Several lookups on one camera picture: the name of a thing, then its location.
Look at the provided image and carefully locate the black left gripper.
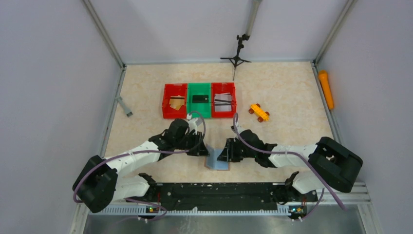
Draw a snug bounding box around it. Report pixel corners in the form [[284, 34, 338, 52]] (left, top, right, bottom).
[[174, 131, 210, 156]]

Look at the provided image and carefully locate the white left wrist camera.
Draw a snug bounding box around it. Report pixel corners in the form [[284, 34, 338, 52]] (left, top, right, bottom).
[[187, 115, 203, 134]]

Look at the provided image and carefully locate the grey silver card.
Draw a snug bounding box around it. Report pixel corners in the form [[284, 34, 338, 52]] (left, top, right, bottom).
[[214, 93, 232, 101]]

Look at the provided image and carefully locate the card with black stripe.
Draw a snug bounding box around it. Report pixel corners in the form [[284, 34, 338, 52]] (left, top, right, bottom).
[[214, 99, 232, 106]]

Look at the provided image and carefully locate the right red plastic bin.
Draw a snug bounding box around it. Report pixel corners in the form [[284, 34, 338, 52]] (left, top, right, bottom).
[[211, 82, 237, 118]]

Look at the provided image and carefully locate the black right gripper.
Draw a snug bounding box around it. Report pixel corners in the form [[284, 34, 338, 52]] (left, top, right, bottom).
[[217, 137, 257, 162]]

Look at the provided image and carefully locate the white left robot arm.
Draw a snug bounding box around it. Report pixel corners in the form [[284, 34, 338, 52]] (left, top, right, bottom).
[[72, 117, 207, 213]]

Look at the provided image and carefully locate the black camera tripod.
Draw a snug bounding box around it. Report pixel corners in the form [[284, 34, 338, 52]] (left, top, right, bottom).
[[220, 34, 251, 81]]

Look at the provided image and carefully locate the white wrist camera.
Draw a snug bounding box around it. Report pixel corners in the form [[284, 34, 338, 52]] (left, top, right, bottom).
[[231, 125, 244, 134], [187, 115, 203, 134]]

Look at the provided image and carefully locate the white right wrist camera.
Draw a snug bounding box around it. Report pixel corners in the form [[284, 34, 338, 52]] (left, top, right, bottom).
[[231, 125, 244, 134]]

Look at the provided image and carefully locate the yellow toy brick car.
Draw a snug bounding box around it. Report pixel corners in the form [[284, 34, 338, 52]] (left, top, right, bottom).
[[248, 103, 270, 122]]

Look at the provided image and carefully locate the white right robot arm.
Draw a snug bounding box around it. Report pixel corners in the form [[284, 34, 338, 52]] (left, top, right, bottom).
[[217, 130, 363, 201]]

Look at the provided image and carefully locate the left red plastic bin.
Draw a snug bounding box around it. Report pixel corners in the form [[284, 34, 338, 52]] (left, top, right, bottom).
[[162, 83, 188, 119]]

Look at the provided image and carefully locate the white card in bin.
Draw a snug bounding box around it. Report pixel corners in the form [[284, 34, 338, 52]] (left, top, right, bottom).
[[214, 105, 232, 112]]

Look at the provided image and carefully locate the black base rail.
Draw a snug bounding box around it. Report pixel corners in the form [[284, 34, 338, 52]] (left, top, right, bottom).
[[132, 182, 319, 203]]

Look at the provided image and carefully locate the orange flashlight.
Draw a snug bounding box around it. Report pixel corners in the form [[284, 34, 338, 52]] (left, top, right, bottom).
[[318, 70, 335, 110]]

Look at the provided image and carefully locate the black card in green bin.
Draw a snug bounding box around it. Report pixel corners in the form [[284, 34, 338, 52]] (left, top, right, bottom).
[[192, 95, 209, 103]]

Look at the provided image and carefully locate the grey small tool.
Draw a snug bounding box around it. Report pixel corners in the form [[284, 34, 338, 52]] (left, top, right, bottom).
[[115, 96, 133, 117]]

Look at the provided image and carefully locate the green plastic bin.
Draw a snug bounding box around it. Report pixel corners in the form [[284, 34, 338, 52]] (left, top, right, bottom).
[[187, 83, 212, 118]]

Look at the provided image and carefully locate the gold card with stripe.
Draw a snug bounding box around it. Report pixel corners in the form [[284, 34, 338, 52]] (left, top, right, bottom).
[[169, 96, 185, 101]]

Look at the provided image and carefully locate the red plastic bin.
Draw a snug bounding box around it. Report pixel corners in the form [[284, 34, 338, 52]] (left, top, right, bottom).
[[211, 82, 237, 118], [162, 83, 188, 119]]

